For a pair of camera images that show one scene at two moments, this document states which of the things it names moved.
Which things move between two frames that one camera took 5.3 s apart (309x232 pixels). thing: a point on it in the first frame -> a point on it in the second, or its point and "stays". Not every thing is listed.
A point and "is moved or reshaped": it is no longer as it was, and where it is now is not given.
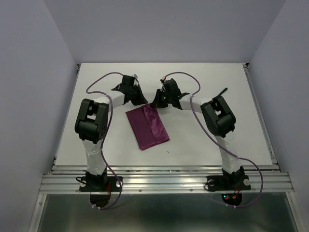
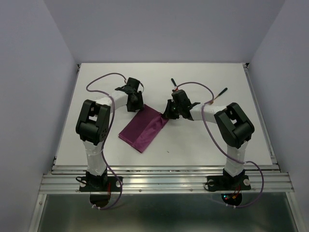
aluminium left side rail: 64,120 stays
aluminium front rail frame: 165,179 stays
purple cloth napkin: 147,125 is moved or reshaped
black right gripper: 156,103 -> 167,112
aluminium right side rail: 260,115 stays
